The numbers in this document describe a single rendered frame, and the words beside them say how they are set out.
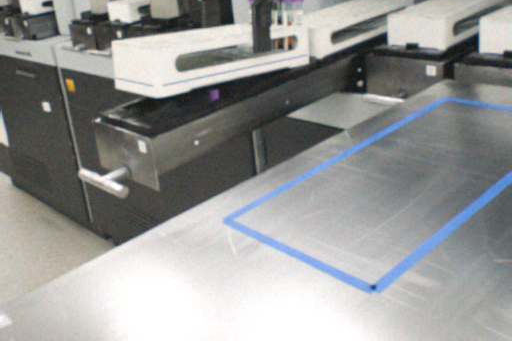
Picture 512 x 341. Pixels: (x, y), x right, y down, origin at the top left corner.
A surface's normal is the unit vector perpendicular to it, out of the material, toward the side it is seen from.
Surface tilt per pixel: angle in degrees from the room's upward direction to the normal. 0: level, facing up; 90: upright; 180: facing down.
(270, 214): 0
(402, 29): 90
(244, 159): 90
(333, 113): 90
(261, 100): 90
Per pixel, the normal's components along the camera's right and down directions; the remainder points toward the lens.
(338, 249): -0.11, -0.95
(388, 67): -0.71, 0.29
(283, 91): 0.69, 0.14
